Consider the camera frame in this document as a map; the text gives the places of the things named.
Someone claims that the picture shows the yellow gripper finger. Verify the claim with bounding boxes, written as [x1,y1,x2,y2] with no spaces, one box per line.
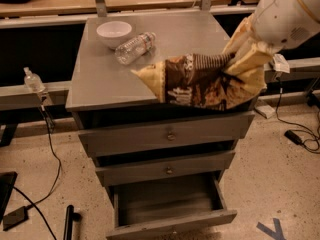
[223,15,255,59]
[224,41,273,76]

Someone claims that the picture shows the brown chip bag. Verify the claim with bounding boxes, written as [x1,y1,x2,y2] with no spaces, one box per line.
[132,53,265,111]

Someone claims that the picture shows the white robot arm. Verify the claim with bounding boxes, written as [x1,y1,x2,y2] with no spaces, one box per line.
[223,0,320,75]

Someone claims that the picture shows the middle grey drawer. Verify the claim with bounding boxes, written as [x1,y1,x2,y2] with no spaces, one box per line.
[96,150,235,186]

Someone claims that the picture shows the top grey drawer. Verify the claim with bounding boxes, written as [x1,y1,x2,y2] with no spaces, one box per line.
[79,111,254,157]

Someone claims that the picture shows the grey drawer cabinet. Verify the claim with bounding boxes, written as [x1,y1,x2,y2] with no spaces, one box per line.
[66,12,254,240]

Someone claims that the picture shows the open bottom grey drawer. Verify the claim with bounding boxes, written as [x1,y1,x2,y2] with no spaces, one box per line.
[107,173,237,240]

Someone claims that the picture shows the grey block on floor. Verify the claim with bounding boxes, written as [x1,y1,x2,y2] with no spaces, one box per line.
[255,100,275,119]

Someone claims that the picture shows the black power adapter right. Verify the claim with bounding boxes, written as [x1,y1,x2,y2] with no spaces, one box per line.
[284,130,303,145]

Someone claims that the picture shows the black power adapter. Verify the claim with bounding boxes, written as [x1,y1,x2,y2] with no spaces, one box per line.
[284,130,303,145]
[3,206,28,231]

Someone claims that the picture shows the clear plastic water bottle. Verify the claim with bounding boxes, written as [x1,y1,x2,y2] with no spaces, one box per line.
[115,32,156,65]

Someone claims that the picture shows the white bowl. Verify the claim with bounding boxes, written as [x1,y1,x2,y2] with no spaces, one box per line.
[96,21,132,50]

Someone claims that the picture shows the wooden table left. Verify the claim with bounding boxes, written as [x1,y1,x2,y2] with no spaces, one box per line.
[0,0,201,17]

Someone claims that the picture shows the black power adapter left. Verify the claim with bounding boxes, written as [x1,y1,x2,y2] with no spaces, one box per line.
[3,206,28,231]

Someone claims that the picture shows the white packet on rail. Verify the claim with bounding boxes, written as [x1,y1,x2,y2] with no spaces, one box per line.
[270,53,290,73]

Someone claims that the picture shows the black cable right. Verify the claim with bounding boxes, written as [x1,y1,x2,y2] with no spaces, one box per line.
[275,77,320,155]

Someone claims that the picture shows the black cable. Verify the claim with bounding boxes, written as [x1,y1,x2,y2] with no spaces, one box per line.
[12,93,63,240]
[275,77,320,155]

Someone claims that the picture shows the small clear bottle on rail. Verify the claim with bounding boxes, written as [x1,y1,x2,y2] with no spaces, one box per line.
[23,67,45,93]

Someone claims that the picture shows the black post on floor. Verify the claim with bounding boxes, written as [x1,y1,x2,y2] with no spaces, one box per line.
[63,205,81,240]

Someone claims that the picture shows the black cable left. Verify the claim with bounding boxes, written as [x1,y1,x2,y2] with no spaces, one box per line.
[12,93,63,240]

